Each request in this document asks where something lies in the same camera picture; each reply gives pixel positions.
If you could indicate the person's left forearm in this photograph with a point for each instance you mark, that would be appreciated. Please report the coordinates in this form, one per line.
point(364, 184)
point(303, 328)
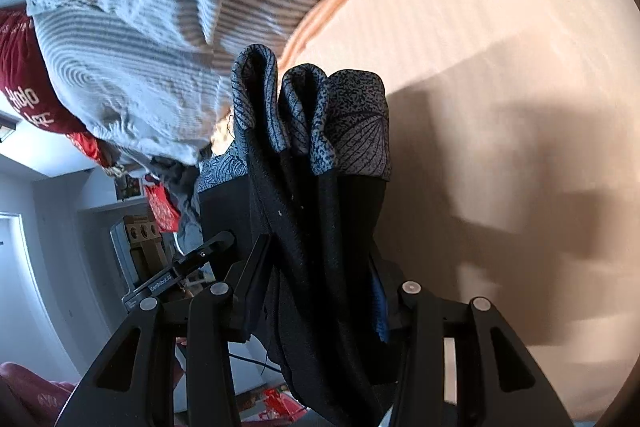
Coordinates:
point(30, 397)

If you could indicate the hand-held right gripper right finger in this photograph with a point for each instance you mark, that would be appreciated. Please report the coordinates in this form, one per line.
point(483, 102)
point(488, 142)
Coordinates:
point(382, 307)

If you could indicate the red printed cloth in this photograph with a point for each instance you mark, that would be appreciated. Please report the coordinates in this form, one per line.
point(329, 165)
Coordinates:
point(30, 82)

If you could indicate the cardboard box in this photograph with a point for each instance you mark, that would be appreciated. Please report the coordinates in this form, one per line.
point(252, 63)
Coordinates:
point(145, 242)

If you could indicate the red patterned bag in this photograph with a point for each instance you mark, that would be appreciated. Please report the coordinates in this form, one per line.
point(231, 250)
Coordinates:
point(162, 207)

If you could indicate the red patterned packaging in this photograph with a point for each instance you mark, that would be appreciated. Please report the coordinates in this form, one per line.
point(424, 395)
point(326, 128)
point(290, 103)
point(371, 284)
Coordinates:
point(272, 404)

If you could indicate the black pants with patterned waistband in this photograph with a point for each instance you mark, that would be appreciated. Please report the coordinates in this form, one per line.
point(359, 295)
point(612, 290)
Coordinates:
point(320, 232)

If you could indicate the white door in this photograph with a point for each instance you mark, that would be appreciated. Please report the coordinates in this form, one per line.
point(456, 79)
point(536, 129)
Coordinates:
point(25, 297)

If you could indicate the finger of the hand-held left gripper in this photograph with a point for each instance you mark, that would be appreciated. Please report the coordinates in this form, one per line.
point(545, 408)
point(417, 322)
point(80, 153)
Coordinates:
point(207, 247)

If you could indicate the grey striped blanket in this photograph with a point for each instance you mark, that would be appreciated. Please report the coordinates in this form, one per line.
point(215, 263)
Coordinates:
point(150, 32)

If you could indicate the dark grey garment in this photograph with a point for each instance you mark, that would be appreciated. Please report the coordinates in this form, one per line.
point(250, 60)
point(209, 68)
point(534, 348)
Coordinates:
point(177, 192)

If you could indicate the peach bed sheet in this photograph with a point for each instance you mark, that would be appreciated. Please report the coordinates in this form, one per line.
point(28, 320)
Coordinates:
point(500, 57)

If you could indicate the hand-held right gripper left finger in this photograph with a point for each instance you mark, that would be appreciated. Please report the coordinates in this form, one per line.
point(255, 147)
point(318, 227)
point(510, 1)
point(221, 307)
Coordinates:
point(250, 292)

